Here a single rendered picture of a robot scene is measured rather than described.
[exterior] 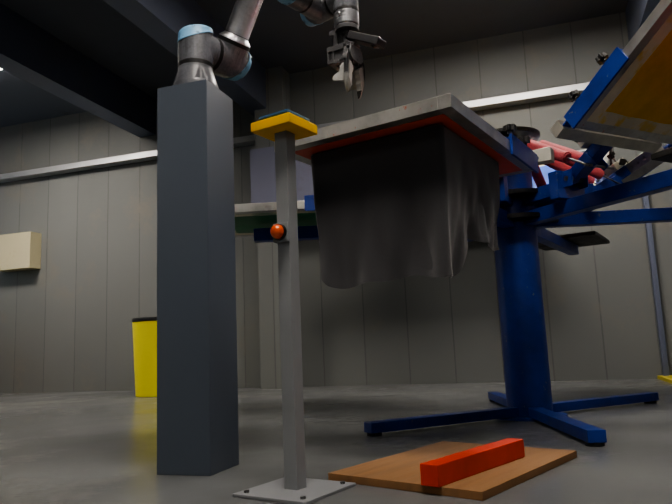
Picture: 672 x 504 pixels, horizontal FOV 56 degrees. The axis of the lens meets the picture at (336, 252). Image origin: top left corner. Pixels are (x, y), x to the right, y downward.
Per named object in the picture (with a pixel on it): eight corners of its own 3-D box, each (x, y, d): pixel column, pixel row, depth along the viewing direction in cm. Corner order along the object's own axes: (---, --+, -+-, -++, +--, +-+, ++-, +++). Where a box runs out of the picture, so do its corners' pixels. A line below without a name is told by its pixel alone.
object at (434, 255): (451, 277, 167) (440, 122, 173) (313, 291, 191) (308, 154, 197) (456, 278, 169) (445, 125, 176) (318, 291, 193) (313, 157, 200)
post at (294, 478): (305, 506, 141) (292, 99, 155) (232, 497, 152) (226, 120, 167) (356, 485, 159) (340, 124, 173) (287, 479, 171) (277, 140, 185)
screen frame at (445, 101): (451, 106, 162) (450, 92, 163) (274, 152, 194) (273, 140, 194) (536, 170, 228) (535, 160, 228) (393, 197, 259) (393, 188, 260)
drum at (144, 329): (120, 398, 532) (121, 318, 542) (150, 393, 572) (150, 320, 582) (164, 397, 518) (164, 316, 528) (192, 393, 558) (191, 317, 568)
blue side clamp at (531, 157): (513, 153, 202) (511, 133, 203) (498, 156, 205) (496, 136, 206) (539, 173, 227) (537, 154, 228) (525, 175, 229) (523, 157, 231)
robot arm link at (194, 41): (169, 65, 209) (169, 27, 211) (202, 77, 219) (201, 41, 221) (192, 54, 202) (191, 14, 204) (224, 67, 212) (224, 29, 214)
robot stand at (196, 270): (156, 474, 185) (156, 88, 203) (188, 463, 202) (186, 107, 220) (210, 476, 179) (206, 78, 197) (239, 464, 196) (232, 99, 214)
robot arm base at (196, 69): (163, 89, 204) (163, 60, 205) (188, 105, 218) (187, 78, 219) (204, 81, 199) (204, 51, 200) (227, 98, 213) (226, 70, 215)
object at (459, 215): (454, 275, 169) (444, 124, 175) (441, 276, 171) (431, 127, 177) (508, 285, 207) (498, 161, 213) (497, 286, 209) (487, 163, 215)
